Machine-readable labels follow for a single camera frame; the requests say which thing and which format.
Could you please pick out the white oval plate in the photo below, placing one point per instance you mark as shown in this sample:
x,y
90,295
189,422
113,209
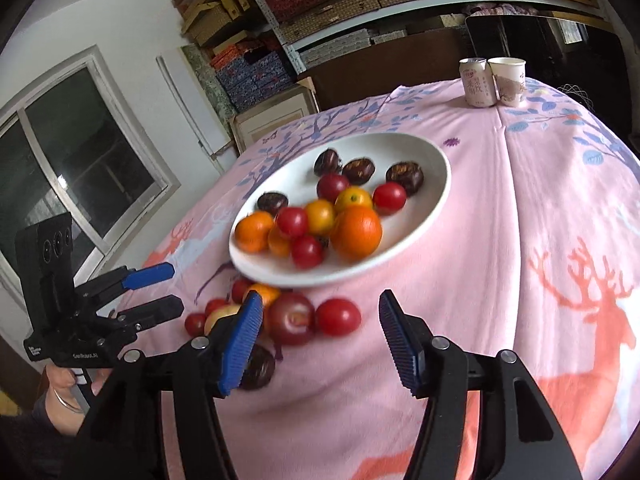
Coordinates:
x,y
404,179

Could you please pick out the red cherry tomato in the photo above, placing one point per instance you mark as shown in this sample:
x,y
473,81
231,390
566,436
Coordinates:
x,y
194,324
337,317
238,289

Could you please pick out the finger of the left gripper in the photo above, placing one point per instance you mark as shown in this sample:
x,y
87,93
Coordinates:
x,y
152,313
138,279

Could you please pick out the window with white frame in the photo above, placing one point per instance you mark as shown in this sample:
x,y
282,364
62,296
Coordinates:
x,y
70,142

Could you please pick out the pink deer tablecloth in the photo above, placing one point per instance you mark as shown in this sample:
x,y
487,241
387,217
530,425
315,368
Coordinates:
x,y
536,250

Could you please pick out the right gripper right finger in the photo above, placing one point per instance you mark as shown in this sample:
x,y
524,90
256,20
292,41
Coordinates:
x,y
435,369

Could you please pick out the white shelving unit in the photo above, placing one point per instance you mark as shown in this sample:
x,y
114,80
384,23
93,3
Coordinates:
x,y
332,23

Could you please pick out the yellow-green small fruit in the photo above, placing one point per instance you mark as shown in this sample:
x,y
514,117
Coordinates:
x,y
216,315

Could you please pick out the large orange on plate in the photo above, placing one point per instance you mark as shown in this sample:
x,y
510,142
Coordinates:
x,y
356,233

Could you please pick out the large red plum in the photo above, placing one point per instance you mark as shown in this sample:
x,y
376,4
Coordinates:
x,y
289,320

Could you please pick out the dark brown board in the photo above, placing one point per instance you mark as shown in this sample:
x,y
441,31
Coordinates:
x,y
418,59

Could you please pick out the pink drink can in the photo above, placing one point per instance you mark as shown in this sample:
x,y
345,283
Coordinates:
x,y
478,82

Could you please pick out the white paper cup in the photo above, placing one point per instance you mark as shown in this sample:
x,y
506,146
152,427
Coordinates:
x,y
509,75

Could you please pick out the person's left hand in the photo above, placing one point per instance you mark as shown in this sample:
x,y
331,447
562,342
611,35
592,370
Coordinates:
x,y
62,408

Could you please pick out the dark passion fruit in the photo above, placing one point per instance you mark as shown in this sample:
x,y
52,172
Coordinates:
x,y
259,369

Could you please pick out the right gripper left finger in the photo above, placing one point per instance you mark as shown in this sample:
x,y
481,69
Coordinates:
x,y
206,369

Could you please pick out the framed panel leaning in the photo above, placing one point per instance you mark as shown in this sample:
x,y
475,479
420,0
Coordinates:
x,y
288,106

